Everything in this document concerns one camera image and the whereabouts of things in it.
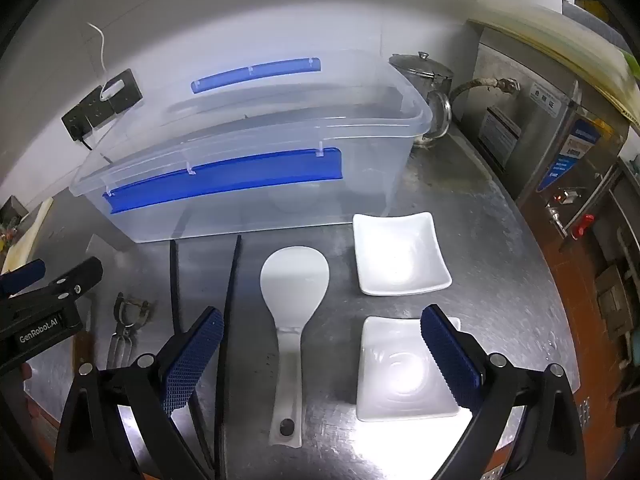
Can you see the metal peeler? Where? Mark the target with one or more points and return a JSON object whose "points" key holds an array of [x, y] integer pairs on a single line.
{"points": [[125, 312]]}

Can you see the white rice paddle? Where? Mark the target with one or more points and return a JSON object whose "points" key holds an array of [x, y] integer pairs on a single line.
{"points": [[295, 280]]}

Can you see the stack of cutting boards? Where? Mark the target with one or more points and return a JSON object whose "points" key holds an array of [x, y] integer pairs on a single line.
{"points": [[565, 35]]}

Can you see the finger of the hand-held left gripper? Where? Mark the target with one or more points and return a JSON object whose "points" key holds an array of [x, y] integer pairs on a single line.
{"points": [[75, 277], [17, 281]]}

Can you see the black chopstick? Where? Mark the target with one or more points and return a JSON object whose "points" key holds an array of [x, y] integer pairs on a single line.
{"points": [[174, 285], [231, 300]]}

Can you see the black wall socket panel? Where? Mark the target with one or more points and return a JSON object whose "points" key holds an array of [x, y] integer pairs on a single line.
{"points": [[95, 110]]}

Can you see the stainless steel kettle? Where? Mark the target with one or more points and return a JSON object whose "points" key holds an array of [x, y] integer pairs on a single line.
{"points": [[425, 77]]}

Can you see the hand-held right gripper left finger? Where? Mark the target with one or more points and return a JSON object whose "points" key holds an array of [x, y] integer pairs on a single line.
{"points": [[192, 365]]}

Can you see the white square dish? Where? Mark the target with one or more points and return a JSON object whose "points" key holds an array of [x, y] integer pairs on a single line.
{"points": [[400, 255], [395, 380]]}

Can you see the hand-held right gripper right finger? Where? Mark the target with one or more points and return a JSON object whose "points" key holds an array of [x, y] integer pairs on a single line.
{"points": [[450, 365]]}

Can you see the clear plastic storage box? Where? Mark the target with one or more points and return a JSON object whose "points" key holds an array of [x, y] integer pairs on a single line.
{"points": [[240, 195]]}

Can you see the pale cutting board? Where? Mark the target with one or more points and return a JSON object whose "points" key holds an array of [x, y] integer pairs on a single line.
{"points": [[30, 240]]}

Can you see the stainless steel water boiler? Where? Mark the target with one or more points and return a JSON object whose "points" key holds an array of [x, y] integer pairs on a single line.
{"points": [[540, 135]]}

